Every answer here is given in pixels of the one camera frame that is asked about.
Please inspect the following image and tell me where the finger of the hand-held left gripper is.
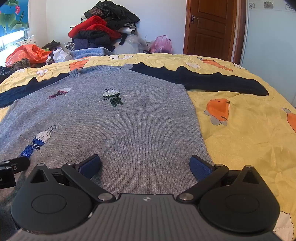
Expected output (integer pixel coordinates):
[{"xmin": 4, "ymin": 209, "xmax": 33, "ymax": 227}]
[{"xmin": 0, "ymin": 156, "xmax": 31, "ymax": 173}]

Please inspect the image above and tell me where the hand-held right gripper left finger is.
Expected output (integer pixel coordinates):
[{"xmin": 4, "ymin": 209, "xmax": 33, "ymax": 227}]
[{"xmin": 30, "ymin": 154, "xmax": 116, "ymax": 204}]

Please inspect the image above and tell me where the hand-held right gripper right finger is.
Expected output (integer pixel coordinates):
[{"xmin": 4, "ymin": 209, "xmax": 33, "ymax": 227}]
[{"xmin": 176, "ymin": 155, "xmax": 264, "ymax": 204}]

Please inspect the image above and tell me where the grey sweater with navy sleeves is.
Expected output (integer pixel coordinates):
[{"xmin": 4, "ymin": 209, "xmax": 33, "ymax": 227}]
[{"xmin": 0, "ymin": 62, "xmax": 270, "ymax": 234}]

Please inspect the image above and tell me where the pile of dark and red clothes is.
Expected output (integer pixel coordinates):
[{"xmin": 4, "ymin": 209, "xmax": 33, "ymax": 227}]
[{"xmin": 68, "ymin": 0, "xmax": 140, "ymax": 52}]

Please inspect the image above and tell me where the yellow printed bedspread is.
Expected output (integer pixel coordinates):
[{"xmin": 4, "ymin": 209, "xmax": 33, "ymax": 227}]
[{"xmin": 0, "ymin": 53, "xmax": 296, "ymax": 241}]

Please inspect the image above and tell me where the black patterned cloth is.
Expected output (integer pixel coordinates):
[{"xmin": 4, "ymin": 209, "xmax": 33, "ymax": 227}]
[{"xmin": 0, "ymin": 66, "xmax": 15, "ymax": 84}]

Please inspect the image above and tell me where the leopard print cloth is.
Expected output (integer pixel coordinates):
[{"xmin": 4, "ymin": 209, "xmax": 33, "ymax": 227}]
[{"xmin": 10, "ymin": 58, "xmax": 31, "ymax": 72}]

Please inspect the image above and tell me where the orange plastic bag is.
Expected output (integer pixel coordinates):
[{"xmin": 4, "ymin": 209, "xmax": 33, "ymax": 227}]
[{"xmin": 5, "ymin": 44, "xmax": 53, "ymax": 67}]

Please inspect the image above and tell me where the light blue knit sweater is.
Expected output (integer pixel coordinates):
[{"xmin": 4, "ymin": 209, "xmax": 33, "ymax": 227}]
[{"xmin": 69, "ymin": 47, "xmax": 114, "ymax": 60}]

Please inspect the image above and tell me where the white crumpled plastic bag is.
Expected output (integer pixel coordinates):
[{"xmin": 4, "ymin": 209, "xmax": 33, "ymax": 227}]
[{"xmin": 46, "ymin": 47, "xmax": 73, "ymax": 64}]

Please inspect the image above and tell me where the floral pillow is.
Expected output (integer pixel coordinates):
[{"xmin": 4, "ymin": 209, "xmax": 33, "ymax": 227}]
[{"xmin": 16, "ymin": 35, "xmax": 37, "ymax": 48}]

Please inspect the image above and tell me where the window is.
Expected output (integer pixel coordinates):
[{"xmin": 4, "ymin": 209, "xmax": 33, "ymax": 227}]
[{"xmin": 0, "ymin": 29, "xmax": 29, "ymax": 52}]

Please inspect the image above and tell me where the dark olive cloth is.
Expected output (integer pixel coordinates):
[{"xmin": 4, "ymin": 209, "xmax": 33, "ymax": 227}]
[{"xmin": 42, "ymin": 40, "xmax": 61, "ymax": 50}]

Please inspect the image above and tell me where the translucent grey plastic bag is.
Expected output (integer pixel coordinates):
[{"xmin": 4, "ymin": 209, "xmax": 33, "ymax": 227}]
[{"xmin": 113, "ymin": 34, "xmax": 151, "ymax": 55}]

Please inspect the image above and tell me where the pink plastic bag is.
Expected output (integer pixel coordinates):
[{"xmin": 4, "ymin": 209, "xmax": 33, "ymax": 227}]
[{"xmin": 148, "ymin": 35, "xmax": 173, "ymax": 54}]

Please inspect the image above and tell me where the brown wooden door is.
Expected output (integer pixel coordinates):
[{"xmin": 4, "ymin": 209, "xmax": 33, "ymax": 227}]
[{"xmin": 183, "ymin": 0, "xmax": 247, "ymax": 64}]

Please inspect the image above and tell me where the pale wardrobe with floral trim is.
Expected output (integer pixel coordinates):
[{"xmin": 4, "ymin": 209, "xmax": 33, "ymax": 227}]
[{"xmin": 239, "ymin": 0, "xmax": 296, "ymax": 105}]

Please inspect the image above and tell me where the lotus print window blind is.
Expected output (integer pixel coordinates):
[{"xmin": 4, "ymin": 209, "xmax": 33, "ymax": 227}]
[{"xmin": 0, "ymin": 0, "xmax": 29, "ymax": 37}]

